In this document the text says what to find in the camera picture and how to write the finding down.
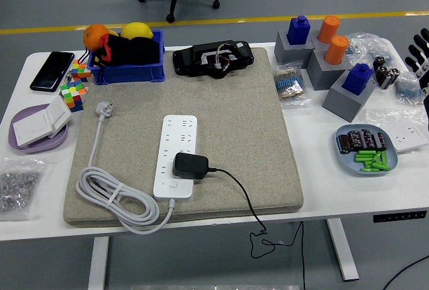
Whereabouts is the clear bag of blue resistors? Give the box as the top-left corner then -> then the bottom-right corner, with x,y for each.
393,71 -> 426,106
345,31 -> 400,70

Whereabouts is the purple plate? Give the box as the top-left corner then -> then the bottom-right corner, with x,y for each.
8,104 -> 70,155

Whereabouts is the black red drawstring pouch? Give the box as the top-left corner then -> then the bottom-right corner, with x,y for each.
78,33 -> 161,83

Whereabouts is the black smartphone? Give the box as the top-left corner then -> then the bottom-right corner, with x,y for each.
29,51 -> 76,93

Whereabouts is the blue-grey plate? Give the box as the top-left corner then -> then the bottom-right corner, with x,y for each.
336,123 -> 399,177

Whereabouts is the grey block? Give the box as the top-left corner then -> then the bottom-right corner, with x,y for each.
273,30 -> 316,69
305,48 -> 353,91
322,68 -> 378,123
310,29 -> 351,52

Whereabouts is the orange cylinder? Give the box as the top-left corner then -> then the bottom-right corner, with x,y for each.
324,35 -> 351,66
317,15 -> 341,45

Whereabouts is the beige fabric mat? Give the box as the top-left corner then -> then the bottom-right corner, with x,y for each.
62,47 -> 304,228

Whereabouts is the white wall switch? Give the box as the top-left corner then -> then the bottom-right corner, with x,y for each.
45,94 -> 74,139
12,108 -> 54,148

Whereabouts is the orange fruit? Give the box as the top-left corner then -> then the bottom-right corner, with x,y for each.
82,23 -> 111,52

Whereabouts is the brown black capacitor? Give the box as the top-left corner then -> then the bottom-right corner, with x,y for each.
348,130 -> 363,152
337,134 -> 351,154
360,129 -> 375,150
373,131 -> 388,151

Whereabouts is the bag of striped resistors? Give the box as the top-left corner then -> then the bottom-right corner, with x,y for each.
273,61 -> 312,107

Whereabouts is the white table leg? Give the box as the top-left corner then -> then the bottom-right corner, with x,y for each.
87,236 -> 110,290
326,218 -> 360,281

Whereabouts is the black electronic device with wires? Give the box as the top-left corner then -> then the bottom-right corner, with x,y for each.
172,40 -> 255,80

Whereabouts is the blue plastic bin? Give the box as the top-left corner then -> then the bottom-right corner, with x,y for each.
86,29 -> 166,86

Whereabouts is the white power cord with plug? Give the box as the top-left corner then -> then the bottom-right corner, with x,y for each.
75,101 -> 178,235

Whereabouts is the small colourful puzzle cube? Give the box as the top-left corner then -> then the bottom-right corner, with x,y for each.
70,59 -> 93,83

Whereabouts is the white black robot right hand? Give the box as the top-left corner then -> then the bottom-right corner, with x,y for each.
404,27 -> 429,130

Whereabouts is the black table control panel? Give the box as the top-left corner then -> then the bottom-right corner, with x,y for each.
373,210 -> 428,224

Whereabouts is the large colourful puzzle cube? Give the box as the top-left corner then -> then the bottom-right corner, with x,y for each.
60,80 -> 88,113

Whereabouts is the yellow lemon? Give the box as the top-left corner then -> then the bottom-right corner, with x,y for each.
120,21 -> 154,40

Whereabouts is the white wall socket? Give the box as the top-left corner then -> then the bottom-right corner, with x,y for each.
381,124 -> 429,153

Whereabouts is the black floor cable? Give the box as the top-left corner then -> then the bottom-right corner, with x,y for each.
381,255 -> 429,290

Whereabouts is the white power strip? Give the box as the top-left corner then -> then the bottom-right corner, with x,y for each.
153,115 -> 198,202

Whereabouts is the clear plastic bag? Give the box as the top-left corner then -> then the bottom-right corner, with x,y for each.
365,107 -> 429,155

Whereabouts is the thin black adapter cord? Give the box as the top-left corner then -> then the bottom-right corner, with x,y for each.
207,167 -> 306,290

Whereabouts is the blue peg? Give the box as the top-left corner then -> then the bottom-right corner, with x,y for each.
287,15 -> 311,46
341,63 -> 375,96

